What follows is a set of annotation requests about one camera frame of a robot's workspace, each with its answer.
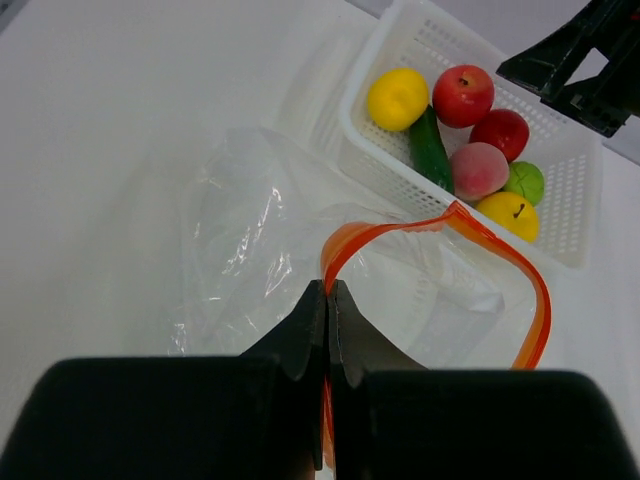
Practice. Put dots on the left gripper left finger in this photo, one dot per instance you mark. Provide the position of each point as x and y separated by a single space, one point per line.
294 434

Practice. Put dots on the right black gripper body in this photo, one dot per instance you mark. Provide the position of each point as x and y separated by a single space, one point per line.
593 59

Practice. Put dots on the light green fake vegetable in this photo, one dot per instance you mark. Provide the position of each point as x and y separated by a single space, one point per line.
527 180

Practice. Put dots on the red fake tomato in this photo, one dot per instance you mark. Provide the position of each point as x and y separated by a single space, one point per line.
462 96

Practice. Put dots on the clear zip top bag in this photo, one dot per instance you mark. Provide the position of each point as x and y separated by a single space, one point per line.
263 218

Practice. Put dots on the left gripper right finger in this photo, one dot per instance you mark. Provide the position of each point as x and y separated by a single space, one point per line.
356 349

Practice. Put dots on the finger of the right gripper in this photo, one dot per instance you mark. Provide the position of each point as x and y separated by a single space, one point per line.
545 68

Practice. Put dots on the pink fake peach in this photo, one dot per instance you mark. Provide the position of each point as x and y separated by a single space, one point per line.
479 169

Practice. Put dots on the red fake apple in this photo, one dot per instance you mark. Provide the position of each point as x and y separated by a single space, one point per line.
504 129

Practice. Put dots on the yellow fake apple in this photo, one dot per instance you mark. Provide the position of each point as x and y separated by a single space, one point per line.
512 212

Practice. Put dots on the yellow fake lemon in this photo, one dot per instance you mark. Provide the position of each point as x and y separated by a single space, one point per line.
397 99

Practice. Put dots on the green fake cucumber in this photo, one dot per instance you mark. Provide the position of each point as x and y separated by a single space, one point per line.
427 151

